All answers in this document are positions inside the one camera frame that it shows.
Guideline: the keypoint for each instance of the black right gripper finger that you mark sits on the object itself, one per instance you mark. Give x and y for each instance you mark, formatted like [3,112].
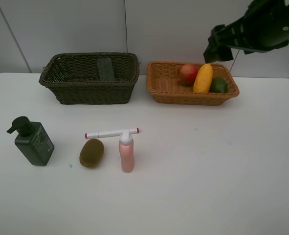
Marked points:
[225,54]
[212,53]

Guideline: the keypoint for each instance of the white pink-tipped marker pen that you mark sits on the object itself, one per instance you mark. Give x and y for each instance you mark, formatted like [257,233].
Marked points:
[113,133]

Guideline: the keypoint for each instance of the dark green pump bottle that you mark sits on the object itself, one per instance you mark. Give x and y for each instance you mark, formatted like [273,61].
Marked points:
[32,140]

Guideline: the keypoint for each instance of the yellow mango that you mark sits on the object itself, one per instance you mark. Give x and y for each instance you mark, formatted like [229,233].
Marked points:
[203,79]

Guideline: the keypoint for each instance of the brown kiwi fruit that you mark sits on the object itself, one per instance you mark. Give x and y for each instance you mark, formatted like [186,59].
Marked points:
[92,153]

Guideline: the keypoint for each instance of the dark brown wicker basket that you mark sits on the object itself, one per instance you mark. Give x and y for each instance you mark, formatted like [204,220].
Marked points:
[75,78]

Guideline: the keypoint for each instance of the red pomegranate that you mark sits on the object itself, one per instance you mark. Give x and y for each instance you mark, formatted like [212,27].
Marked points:
[187,74]

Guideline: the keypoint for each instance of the green lime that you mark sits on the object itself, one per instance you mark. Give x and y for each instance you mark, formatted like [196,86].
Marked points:
[218,85]

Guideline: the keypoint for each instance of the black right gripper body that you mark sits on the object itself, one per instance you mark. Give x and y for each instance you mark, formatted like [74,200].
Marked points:
[263,28]

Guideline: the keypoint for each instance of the orange wicker basket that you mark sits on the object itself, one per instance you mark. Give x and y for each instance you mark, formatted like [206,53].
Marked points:
[163,86]

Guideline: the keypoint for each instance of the dark felt whiteboard eraser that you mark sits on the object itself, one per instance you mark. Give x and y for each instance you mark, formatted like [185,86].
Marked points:
[105,69]

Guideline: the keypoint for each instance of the pink spray bottle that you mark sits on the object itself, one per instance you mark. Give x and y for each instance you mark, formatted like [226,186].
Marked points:
[126,151]

